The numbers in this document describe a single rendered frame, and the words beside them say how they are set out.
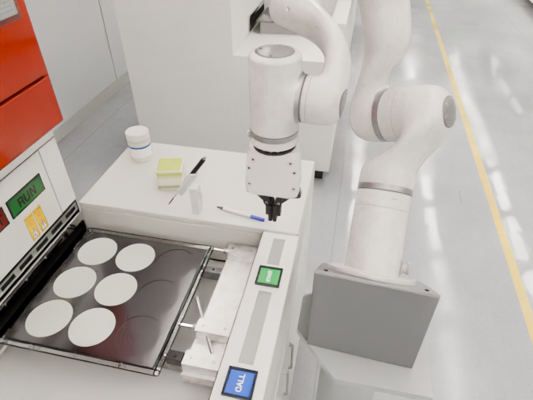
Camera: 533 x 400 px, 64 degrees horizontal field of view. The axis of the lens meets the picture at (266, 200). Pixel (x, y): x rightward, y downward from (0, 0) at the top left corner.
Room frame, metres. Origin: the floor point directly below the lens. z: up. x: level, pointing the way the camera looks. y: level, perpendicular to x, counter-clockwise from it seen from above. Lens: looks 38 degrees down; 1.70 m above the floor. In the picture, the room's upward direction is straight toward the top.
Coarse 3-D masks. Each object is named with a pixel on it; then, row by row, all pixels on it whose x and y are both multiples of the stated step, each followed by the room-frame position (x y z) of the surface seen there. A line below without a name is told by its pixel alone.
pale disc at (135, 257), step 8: (128, 248) 0.80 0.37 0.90; (136, 248) 0.80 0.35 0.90; (144, 248) 0.80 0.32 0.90; (152, 248) 0.80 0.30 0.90; (120, 256) 0.78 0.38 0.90; (128, 256) 0.78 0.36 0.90; (136, 256) 0.78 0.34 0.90; (144, 256) 0.78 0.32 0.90; (152, 256) 0.78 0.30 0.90; (120, 264) 0.75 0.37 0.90; (128, 264) 0.75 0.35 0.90; (136, 264) 0.75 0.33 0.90; (144, 264) 0.75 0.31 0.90
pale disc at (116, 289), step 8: (104, 280) 0.70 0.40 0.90; (112, 280) 0.70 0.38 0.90; (120, 280) 0.70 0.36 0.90; (128, 280) 0.70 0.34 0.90; (96, 288) 0.67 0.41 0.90; (104, 288) 0.67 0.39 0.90; (112, 288) 0.67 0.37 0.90; (120, 288) 0.67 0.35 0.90; (128, 288) 0.67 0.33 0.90; (96, 296) 0.65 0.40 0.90; (104, 296) 0.65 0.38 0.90; (112, 296) 0.65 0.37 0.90; (120, 296) 0.65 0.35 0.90; (128, 296) 0.65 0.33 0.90; (104, 304) 0.62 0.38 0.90; (112, 304) 0.62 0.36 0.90
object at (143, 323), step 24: (120, 240) 0.83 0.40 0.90; (144, 240) 0.83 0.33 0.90; (72, 264) 0.75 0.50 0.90; (96, 264) 0.75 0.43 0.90; (168, 264) 0.75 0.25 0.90; (192, 264) 0.75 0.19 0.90; (48, 288) 0.67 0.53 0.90; (144, 288) 0.67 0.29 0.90; (168, 288) 0.67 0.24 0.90; (24, 312) 0.60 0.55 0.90; (120, 312) 0.60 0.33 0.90; (144, 312) 0.60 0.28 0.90; (168, 312) 0.60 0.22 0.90; (24, 336) 0.54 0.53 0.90; (48, 336) 0.54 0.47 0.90; (120, 336) 0.54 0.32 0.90; (144, 336) 0.54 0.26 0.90; (120, 360) 0.48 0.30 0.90; (144, 360) 0.48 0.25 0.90
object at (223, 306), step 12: (228, 264) 0.77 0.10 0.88; (240, 264) 0.77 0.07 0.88; (228, 276) 0.73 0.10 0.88; (240, 276) 0.73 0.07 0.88; (216, 288) 0.69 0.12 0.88; (228, 288) 0.69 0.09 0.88; (240, 288) 0.69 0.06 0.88; (216, 300) 0.65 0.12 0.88; (228, 300) 0.65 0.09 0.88; (216, 312) 0.62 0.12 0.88; (228, 312) 0.62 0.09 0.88; (192, 348) 0.52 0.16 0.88; (204, 348) 0.52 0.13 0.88; (216, 348) 0.52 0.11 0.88; (204, 384) 0.45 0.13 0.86
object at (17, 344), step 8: (8, 344) 0.52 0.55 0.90; (16, 344) 0.52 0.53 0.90; (24, 344) 0.52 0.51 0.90; (32, 344) 0.52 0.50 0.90; (48, 352) 0.50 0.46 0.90; (56, 352) 0.50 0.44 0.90; (64, 352) 0.50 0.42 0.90; (72, 352) 0.50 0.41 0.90; (80, 360) 0.48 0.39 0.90; (88, 360) 0.48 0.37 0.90; (96, 360) 0.48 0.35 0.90; (104, 360) 0.48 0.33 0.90; (112, 360) 0.48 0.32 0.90; (120, 368) 0.46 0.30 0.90; (128, 368) 0.46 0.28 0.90; (136, 368) 0.46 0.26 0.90; (144, 368) 0.46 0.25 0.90; (152, 368) 0.46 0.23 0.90
